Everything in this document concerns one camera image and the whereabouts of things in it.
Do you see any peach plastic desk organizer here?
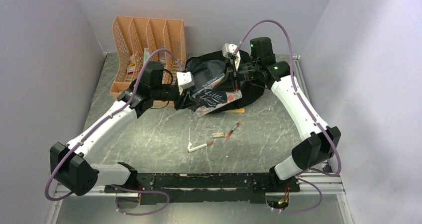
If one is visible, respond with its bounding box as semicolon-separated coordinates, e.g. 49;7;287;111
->
110;16;187;98

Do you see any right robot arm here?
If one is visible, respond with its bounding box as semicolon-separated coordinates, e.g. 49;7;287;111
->
222;37;341;191

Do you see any small brown eraser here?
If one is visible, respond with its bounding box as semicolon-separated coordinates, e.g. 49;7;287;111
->
212;132;225;138

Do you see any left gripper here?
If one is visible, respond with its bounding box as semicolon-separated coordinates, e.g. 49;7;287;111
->
151;84;200;110

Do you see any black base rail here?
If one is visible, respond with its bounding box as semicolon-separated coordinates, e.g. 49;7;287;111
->
104;172;301;205

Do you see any white brown pen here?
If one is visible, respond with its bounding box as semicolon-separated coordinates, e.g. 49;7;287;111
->
187;141;214;153

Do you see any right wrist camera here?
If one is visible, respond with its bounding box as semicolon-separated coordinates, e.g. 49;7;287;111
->
222;43;240;71

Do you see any yellow highlighter pen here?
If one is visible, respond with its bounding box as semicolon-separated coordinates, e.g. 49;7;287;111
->
230;108;245;113

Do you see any red white staples box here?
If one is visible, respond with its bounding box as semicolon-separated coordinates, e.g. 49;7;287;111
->
126;62;135;74

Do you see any black student backpack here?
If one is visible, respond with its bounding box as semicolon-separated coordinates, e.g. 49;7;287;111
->
185;51;265;113

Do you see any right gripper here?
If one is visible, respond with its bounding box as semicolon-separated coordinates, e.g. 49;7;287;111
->
211;59;260;92

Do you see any red pen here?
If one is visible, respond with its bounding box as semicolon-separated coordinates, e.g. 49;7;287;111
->
225;121;241;139

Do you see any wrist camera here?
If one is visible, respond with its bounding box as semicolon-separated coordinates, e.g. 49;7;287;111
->
176;72;195;95
222;43;240;71

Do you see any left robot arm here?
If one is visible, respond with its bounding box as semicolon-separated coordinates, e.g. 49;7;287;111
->
45;61;194;201

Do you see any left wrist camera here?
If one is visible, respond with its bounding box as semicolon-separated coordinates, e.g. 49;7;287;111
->
176;72;195;95

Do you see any aluminium frame rail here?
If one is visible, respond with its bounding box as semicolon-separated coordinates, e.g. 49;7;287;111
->
53;172;344;198

